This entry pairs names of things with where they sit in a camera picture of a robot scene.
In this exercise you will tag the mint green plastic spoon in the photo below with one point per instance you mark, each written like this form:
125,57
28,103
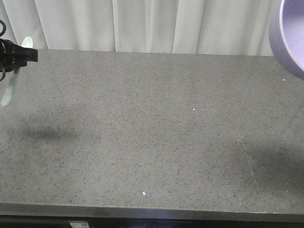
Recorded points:
9,91

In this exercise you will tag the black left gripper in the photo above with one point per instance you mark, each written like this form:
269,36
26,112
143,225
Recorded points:
18,54

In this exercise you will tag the white curtain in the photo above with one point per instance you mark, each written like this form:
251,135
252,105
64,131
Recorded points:
218,27

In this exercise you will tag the lavender plastic bowl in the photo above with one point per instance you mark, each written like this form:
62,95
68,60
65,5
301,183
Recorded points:
286,35

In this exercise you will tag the green energy label sticker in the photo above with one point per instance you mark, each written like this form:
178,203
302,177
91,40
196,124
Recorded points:
79,224

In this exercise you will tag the black drawer sterilizer cabinet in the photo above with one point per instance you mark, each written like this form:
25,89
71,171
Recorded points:
179,223

